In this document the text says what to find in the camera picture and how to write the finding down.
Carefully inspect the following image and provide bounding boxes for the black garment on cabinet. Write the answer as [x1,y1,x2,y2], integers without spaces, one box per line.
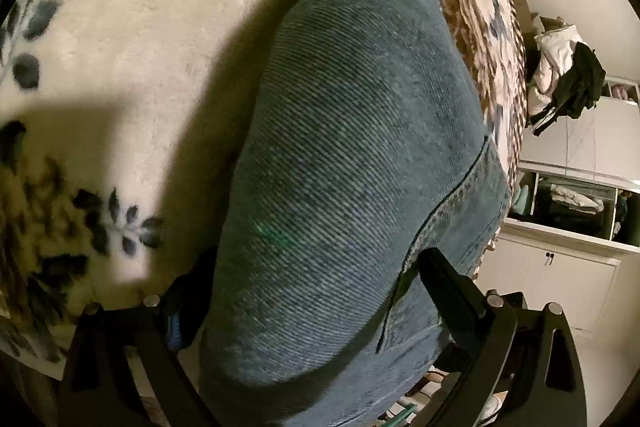
[529,42,606,136]

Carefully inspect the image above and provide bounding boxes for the white wardrobe cabinet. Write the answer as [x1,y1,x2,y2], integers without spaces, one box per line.
[476,77,639,336]

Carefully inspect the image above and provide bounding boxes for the floral fleece blanket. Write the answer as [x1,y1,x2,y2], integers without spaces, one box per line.
[1,0,526,379]

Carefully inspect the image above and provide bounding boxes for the brown cardboard box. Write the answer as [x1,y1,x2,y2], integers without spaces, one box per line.
[506,0,566,53]

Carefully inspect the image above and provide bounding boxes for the blue denim pants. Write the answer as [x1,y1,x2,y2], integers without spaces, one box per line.
[200,0,509,426]

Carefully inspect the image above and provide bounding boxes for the white jacket on cabinet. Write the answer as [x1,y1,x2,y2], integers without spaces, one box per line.
[527,25,584,117]

